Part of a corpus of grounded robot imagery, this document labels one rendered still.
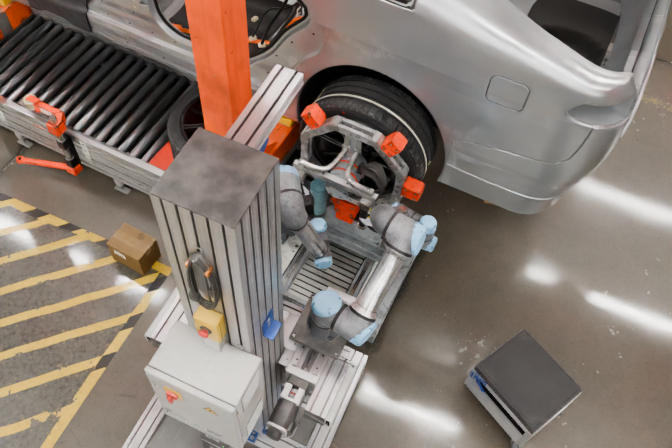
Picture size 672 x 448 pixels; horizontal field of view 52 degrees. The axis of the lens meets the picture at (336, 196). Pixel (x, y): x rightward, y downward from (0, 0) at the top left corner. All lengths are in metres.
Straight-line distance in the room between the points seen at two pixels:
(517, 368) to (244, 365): 1.56
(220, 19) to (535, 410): 2.24
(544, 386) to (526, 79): 1.50
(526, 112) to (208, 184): 1.56
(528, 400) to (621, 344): 0.88
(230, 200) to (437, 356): 2.27
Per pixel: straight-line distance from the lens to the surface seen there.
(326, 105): 3.19
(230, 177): 1.80
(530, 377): 3.51
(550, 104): 2.87
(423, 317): 3.89
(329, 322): 2.71
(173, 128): 3.95
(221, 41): 2.63
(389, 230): 2.61
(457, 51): 2.85
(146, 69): 4.64
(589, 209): 4.57
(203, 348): 2.44
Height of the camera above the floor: 3.47
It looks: 55 degrees down
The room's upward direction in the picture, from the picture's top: 5 degrees clockwise
